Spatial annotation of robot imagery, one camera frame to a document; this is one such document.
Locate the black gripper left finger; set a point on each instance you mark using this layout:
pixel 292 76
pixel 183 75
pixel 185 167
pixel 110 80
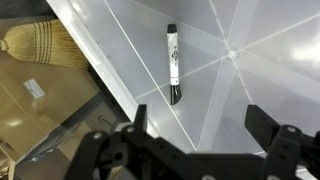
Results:
pixel 140 156

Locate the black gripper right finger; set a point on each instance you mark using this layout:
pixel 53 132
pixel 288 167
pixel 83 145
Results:
pixel 290 150

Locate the black and white marker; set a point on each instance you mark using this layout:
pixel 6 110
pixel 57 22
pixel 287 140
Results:
pixel 173 63

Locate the large clear plastic bin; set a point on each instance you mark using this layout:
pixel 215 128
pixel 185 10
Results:
pixel 266 83

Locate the low brown cardboard box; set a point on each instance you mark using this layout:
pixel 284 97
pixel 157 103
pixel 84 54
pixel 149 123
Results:
pixel 50 166

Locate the open cardboard box with labels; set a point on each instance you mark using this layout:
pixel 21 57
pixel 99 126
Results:
pixel 36 100

